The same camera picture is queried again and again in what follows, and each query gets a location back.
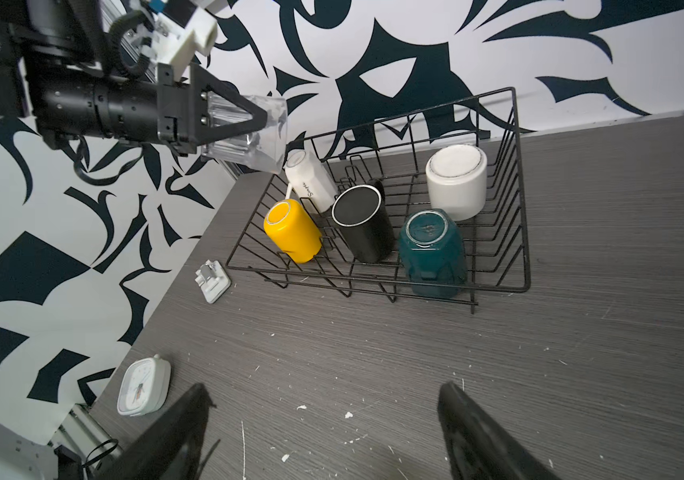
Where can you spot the white rectangular device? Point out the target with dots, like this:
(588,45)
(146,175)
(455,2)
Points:
(212,280)

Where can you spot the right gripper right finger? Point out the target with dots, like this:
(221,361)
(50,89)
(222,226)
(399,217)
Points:
(477,446)

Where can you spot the black mug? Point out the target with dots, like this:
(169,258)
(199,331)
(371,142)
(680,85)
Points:
(359,213)

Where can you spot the dark green mug white inside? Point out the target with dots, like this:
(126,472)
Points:
(431,251)

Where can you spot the yellow mug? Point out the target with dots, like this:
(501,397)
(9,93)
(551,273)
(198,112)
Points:
(293,231)

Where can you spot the white mug red inside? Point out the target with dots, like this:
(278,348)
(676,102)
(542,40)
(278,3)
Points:
(457,181)

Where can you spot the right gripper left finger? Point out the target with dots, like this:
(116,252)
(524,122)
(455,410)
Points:
(172,447)

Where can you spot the clear glass cup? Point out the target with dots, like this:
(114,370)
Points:
(263,149)

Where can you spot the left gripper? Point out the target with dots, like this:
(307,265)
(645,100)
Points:
(69,104)

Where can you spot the black wire dish rack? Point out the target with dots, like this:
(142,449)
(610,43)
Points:
(395,150)

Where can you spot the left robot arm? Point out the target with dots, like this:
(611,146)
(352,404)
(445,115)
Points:
(132,80)

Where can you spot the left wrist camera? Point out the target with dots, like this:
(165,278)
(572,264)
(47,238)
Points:
(181,29)

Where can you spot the square white clock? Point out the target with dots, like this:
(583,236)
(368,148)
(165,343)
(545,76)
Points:
(144,387)

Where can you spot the cream white mug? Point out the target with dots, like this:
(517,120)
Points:
(309,179)

